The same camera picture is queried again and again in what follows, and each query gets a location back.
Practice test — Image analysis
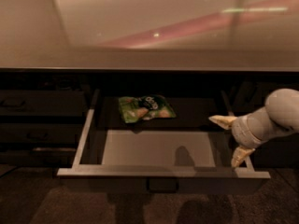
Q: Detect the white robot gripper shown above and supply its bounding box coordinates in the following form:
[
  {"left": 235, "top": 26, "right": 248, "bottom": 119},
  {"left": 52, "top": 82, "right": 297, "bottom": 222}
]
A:
[{"left": 208, "top": 114, "right": 265, "bottom": 168}]

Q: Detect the dark drawer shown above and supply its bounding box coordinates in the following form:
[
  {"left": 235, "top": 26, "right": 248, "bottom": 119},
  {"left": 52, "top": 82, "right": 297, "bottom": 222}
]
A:
[
  {"left": 0, "top": 147, "right": 76, "bottom": 167},
  {"left": 0, "top": 90, "right": 87, "bottom": 117},
  {"left": 57, "top": 91, "right": 270, "bottom": 195},
  {"left": 0, "top": 123, "right": 82, "bottom": 144}
]

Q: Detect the dark right cabinet door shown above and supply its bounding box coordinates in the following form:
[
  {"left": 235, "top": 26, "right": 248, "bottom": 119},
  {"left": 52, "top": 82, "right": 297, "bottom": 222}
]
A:
[{"left": 232, "top": 77, "right": 299, "bottom": 169}]

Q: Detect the green snack bag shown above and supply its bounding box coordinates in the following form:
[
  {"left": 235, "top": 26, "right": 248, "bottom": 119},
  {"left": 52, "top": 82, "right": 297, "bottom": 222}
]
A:
[{"left": 118, "top": 94, "right": 177, "bottom": 124}]

